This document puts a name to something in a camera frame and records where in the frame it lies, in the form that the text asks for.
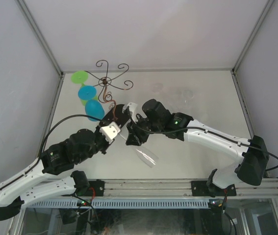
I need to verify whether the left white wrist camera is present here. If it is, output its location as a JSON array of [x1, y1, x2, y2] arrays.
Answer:
[[100, 122, 121, 143]]

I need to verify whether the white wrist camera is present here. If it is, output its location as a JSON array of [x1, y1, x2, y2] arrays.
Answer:
[[100, 122, 121, 143], [123, 102, 138, 123]]

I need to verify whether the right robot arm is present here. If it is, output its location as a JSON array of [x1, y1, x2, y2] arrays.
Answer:
[[123, 99, 269, 197]]

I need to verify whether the lying clear flute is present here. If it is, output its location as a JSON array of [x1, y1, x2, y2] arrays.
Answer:
[[152, 83, 172, 104], [177, 89, 194, 106]]

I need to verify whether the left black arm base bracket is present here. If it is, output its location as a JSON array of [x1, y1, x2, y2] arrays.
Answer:
[[86, 179, 105, 197]]

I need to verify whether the lying clear flute right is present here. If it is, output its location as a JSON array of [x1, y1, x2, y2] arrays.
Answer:
[[177, 89, 194, 106]]

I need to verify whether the left black camera cable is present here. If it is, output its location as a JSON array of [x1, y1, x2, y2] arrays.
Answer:
[[0, 114, 105, 201]]

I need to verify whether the green plastic wine glass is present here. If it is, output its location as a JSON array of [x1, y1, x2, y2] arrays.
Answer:
[[71, 70, 98, 106]]

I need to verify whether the blue plastic wine glass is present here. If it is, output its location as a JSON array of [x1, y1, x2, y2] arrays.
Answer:
[[78, 86, 105, 121]]

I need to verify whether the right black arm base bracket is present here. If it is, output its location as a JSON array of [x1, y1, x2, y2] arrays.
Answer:
[[191, 180, 237, 197]]

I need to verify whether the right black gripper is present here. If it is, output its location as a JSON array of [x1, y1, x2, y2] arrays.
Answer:
[[126, 115, 162, 146]]

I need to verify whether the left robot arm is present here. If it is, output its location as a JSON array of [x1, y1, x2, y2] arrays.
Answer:
[[0, 105, 128, 221]]

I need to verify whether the clear champagne flute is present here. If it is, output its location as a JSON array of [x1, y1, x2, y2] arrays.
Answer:
[[128, 145, 159, 168]]

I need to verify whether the aluminium front rail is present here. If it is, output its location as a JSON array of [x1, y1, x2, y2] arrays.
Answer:
[[100, 178, 278, 199]]

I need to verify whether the grey slotted cable duct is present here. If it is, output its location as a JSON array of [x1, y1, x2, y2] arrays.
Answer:
[[29, 198, 210, 209]]

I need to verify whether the copper wire wine glass rack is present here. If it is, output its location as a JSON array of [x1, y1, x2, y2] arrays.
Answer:
[[87, 59, 134, 122]]

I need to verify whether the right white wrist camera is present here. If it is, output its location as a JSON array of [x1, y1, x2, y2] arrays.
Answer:
[[123, 102, 138, 123]]

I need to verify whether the lying clear flute left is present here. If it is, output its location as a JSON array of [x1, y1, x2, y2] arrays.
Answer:
[[152, 83, 172, 104]]

